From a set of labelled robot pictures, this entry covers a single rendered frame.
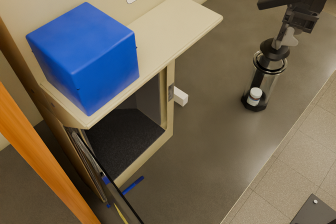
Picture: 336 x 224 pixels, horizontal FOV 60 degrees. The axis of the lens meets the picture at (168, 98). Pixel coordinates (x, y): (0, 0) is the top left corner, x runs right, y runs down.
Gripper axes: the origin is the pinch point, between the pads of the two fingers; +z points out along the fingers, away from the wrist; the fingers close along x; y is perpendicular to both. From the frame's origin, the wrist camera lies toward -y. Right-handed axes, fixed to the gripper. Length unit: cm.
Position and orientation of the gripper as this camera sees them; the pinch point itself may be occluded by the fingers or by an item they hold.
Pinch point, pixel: (277, 41)
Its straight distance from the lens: 95.9
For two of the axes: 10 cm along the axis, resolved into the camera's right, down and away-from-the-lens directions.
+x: 4.5, -7.2, 5.4
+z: 0.0, 6.0, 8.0
